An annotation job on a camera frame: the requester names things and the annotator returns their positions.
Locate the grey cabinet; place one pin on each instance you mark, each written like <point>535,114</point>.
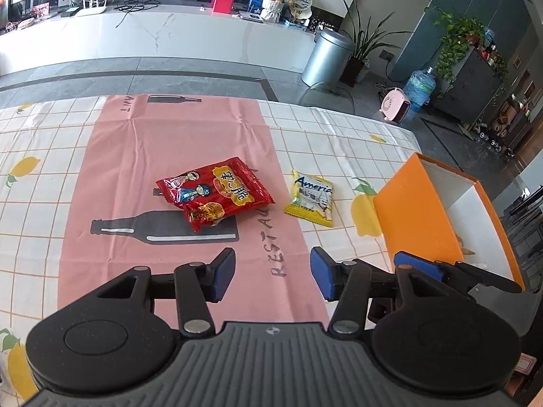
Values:
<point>471,84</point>

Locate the small red snack packet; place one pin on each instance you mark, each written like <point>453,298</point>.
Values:
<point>208,216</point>

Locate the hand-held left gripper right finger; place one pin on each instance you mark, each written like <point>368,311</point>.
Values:
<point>322,275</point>

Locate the teddy bear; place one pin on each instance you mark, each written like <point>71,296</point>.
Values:
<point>273,6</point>

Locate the blue-grey partition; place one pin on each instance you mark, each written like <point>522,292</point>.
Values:
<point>428,8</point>

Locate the pink fan heater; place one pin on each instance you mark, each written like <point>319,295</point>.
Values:
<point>396,106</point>

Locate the potted long-leaf plant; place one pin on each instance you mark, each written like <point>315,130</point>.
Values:
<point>354,70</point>

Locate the large red snack packet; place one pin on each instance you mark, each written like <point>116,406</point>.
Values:
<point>220,186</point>

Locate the white router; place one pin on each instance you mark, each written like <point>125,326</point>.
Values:
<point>91,10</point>

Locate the trailing ivy plant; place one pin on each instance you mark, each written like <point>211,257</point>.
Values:
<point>456,38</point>

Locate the orange cardboard box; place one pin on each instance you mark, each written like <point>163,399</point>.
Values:
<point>407,207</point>

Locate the decorative plate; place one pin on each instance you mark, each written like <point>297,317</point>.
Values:
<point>302,0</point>

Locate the round glass table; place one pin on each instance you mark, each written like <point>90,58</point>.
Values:
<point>326,97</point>

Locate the red box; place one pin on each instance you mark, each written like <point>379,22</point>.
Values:
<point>222,2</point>

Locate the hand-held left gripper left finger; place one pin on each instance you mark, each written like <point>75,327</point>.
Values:
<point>222,275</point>

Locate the silver trash bin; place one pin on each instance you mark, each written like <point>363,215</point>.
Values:
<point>326,59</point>

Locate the yellow snack packet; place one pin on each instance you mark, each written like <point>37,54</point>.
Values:
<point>312,197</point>

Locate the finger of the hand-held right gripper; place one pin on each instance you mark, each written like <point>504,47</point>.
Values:
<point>382,309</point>
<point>418,265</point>

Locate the white marble counter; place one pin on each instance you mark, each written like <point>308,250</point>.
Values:
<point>127,34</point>

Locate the blue water bottle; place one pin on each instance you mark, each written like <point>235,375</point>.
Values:
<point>420,89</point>

